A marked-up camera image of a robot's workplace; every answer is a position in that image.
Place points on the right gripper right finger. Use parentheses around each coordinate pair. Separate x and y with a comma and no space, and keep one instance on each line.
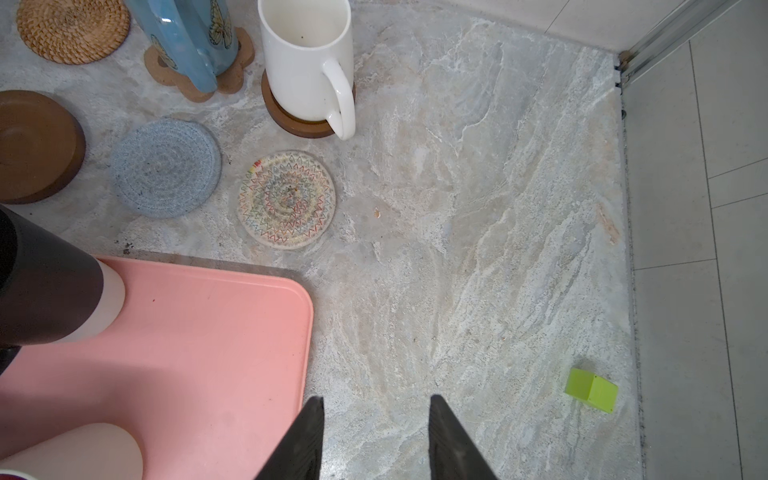
(452,453)

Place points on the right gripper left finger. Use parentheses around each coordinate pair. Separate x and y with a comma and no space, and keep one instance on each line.
(299,454)

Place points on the white mug red inside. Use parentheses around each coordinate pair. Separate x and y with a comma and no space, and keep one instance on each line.
(93,451)

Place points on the multicolour woven round coaster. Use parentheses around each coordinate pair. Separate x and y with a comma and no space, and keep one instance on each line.
(286,200)

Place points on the black mug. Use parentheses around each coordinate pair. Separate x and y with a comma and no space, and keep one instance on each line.
(51,291)

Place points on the grey-blue woven round coaster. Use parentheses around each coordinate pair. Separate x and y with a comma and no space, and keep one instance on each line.
(165,168)

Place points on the paw shaped cork coaster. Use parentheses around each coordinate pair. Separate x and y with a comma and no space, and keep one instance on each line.
(229,82)

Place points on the dark brown wooden coaster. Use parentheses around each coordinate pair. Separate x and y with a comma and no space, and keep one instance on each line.
(42,147)

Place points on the yellow inside mug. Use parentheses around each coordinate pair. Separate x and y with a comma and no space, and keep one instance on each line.
(197,37)

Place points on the woven rattan round coaster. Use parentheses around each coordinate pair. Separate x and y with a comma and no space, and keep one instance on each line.
(73,32)

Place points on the pink rectangular tray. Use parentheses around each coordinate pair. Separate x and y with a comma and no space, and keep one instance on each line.
(205,368)

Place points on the green small cube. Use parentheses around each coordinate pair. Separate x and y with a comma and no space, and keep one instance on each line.
(592,389)

